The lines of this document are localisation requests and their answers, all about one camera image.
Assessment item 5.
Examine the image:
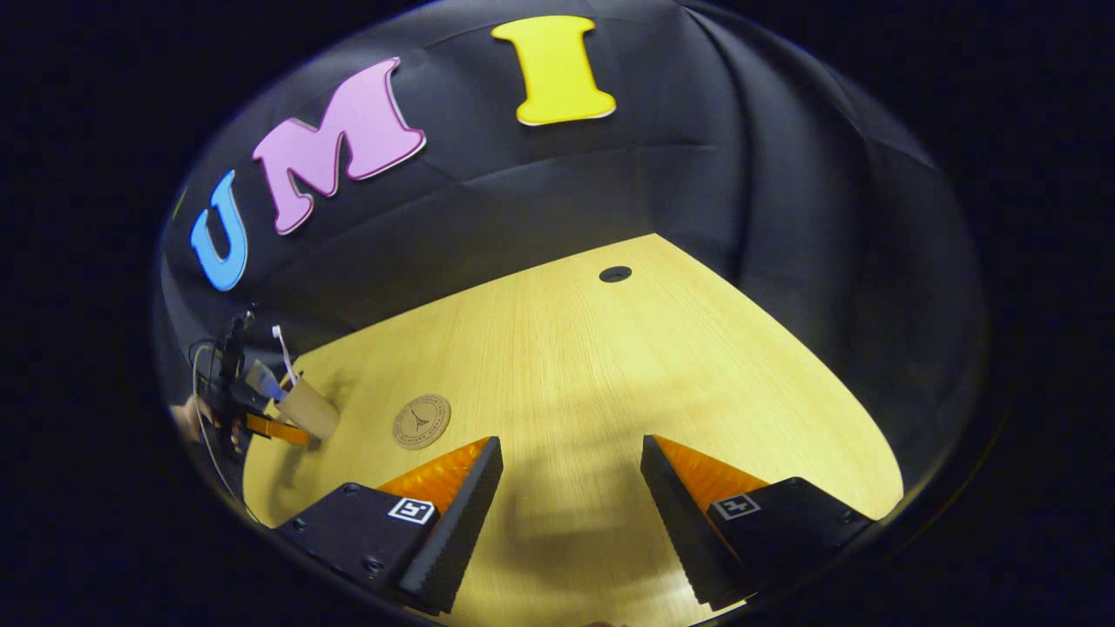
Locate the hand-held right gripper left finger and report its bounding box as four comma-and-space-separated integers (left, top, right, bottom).
274, 435, 504, 616

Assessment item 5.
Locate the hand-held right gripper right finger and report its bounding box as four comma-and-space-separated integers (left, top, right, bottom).
640, 434, 875, 612

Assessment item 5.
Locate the white toothpaste tube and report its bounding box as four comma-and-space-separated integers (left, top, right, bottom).
247, 360, 287, 401

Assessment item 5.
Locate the beige cup with handle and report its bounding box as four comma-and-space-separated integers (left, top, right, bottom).
277, 373, 342, 442

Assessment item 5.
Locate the round brown coaster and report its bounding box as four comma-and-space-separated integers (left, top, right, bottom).
391, 394, 452, 451

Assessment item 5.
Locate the yellow wooden desktop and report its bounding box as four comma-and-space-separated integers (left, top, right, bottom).
242, 233, 905, 627

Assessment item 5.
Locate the black backdrop cloth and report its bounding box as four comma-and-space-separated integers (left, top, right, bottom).
152, 0, 990, 489

